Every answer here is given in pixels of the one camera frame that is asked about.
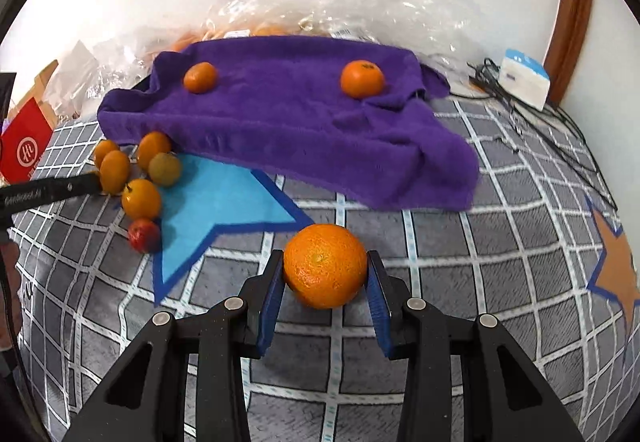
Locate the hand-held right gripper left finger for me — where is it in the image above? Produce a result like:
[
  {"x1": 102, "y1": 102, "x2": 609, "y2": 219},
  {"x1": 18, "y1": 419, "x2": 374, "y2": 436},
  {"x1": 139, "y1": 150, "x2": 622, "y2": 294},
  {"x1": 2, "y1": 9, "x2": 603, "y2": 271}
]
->
[{"x1": 62, "y1": 249, "x2": 286, "y2": 442}]

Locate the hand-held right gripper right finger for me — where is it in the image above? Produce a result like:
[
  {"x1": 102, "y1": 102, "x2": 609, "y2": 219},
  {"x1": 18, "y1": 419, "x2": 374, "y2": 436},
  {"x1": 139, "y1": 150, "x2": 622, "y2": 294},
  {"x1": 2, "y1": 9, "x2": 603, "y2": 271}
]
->
[{"x1": 366, "y1": 249, "x2": 586, "y2": 442}]

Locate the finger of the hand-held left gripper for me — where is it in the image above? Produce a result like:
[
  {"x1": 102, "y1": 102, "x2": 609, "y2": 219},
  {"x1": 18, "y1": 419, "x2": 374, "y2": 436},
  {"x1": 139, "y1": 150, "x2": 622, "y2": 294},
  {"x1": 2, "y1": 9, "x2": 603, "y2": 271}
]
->
[{"x1": 51, "y1": 172, "x2": 103, "y2": 204}]

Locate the oval kumquat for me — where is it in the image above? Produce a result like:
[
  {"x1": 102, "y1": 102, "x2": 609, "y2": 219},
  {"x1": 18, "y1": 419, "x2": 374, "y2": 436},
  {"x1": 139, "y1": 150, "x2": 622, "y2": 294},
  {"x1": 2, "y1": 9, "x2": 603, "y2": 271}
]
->
[{"x1": 100, "y1": 150, "x2": 132, "y2": 196}]

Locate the small round kumquat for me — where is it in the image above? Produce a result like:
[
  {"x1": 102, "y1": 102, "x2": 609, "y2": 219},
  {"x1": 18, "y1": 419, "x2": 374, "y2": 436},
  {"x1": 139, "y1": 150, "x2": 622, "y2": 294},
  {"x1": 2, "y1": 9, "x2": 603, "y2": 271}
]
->
[{"x1": 93, "y1": 139, "x2": 121, "y2": 169}]

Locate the kumquat with stem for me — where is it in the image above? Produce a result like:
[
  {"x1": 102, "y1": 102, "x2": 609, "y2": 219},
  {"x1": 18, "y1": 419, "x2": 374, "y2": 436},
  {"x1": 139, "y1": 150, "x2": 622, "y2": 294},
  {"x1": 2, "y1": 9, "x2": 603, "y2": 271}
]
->
[{"x1": 121, "y1": 178, "x2": 163, "y2": 221}]

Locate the large orange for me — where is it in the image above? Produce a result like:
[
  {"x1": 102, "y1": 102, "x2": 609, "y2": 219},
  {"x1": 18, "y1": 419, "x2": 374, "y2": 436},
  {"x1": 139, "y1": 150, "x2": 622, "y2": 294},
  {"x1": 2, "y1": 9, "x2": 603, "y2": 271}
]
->
[{"x1": 283, "y1": 223, "x2": 369, "y2": 310}]

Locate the small red fruit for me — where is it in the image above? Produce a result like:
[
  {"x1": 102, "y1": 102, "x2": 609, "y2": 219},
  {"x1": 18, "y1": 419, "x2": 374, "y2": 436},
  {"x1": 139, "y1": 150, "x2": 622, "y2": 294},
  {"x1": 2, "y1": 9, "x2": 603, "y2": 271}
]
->
[{"x1": 128, "y1": 219, "x2": 162, "y2": 254}]

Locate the greenish small fruit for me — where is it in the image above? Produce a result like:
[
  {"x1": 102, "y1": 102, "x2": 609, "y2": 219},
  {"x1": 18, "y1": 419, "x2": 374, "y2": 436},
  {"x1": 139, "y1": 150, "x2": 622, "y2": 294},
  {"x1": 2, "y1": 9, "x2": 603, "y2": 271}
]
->
[{"x1": 148, "y1": 152, "x2": 182, "y2": 187}]

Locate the red box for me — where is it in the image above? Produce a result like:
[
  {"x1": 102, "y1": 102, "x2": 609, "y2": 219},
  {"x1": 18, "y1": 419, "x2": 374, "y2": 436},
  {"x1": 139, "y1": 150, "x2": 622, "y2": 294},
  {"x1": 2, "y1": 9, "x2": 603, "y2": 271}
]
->
[{"x1": 0, "y1": 98, "x2": 55, "y2": 184}]

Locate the cardboard box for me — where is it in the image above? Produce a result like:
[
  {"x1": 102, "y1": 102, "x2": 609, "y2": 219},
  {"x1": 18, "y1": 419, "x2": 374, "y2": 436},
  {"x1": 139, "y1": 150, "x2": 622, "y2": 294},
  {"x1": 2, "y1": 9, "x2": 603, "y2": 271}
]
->
[{"x1": 10, "y1": 59, "x2": 61, "y2": 123}]

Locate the crumpled clear plastic bag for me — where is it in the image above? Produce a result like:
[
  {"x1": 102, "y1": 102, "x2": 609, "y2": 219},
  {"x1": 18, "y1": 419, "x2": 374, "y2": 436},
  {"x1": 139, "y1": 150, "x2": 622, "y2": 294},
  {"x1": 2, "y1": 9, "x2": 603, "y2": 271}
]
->
[{"x1": 42, "y1": 24, "x2": 201, "y2": 120}]

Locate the small tangerine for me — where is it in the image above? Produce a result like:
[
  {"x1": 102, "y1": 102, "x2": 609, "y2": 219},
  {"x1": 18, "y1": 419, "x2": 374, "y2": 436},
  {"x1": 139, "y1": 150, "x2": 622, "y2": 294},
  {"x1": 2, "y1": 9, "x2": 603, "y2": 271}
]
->
[{"x1": 183, "y1": 62, "x2": 219, "y2": 95}]

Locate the purple towel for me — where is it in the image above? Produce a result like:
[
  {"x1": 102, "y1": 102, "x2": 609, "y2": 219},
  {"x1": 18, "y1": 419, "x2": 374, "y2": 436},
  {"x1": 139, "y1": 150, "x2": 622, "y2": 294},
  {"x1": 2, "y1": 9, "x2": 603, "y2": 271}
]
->
[{"x1": 96, "y1": 35, "x2": 481, "y2": 212}]

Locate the tangerine with dark stem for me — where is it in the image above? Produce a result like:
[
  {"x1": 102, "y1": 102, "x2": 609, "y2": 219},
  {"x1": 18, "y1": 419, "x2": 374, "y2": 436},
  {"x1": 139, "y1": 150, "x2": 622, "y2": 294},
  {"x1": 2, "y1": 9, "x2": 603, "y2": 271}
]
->
[{"x1": 340, "y1": 60, "x2": 386, "y2": 99}]

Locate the white and blue box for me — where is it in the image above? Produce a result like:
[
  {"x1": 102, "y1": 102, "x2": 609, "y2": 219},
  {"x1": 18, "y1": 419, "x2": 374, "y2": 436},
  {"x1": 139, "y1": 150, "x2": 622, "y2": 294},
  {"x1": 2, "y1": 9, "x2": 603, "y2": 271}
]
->
[{"x1": 498, "y1": 48, "x2": 551, "y2": 111}]

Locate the large clear plastic bag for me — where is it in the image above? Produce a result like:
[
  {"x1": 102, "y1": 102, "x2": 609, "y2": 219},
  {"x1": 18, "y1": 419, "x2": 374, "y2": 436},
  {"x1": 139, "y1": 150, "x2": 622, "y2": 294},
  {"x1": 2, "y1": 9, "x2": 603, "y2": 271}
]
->
[{"x1": 202, "y1": 0, "x2": 481, "y2": 68}]

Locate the black cable bundle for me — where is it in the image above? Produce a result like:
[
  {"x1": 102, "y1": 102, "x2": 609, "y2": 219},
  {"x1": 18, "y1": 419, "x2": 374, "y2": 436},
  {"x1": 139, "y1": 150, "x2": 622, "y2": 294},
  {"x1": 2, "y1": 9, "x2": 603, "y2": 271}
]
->
[{"x1": 467, "y1": 59, "x2": 621, "y2": 213}]

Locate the brown wooden door frame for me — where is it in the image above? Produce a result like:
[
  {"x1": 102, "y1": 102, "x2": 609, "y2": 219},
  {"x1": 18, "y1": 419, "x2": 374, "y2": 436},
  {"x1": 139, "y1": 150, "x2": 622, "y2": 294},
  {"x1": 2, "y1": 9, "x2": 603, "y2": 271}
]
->
[{"x1": 543, "y1": 0, "x2": 597, "y2": 109}]

